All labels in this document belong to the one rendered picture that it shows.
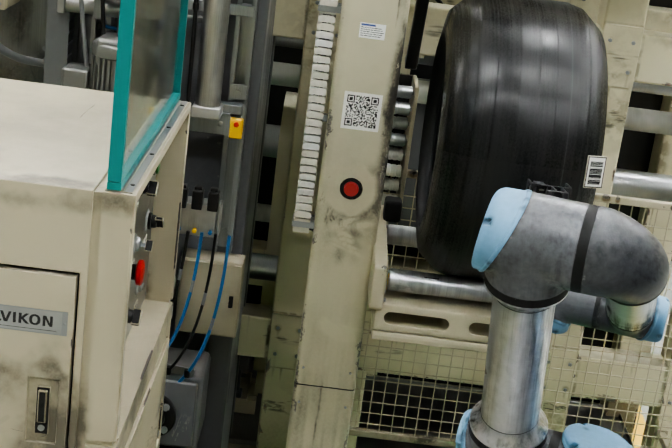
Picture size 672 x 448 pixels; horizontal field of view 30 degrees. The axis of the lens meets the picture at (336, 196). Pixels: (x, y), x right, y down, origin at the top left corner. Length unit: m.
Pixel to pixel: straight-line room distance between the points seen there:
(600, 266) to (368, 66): 0.97
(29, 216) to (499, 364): 0.67
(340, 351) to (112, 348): 0.97
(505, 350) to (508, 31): 0.81
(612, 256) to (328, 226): 1.03
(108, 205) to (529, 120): 0.91
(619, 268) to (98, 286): 0.68
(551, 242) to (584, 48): 0.84
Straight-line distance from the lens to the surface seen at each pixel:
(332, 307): 2.59
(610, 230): 1.61
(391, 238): 2.75
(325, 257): 2.55
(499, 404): 1.82
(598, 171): 2.34
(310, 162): 2.51
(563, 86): 2.33
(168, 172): 2.20
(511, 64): 2.33
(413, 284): 2.49
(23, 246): 1.72
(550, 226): 1.61
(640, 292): 1.66
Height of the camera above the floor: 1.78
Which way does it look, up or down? 17 degrees down
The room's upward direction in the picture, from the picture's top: 7 degrees clockwise
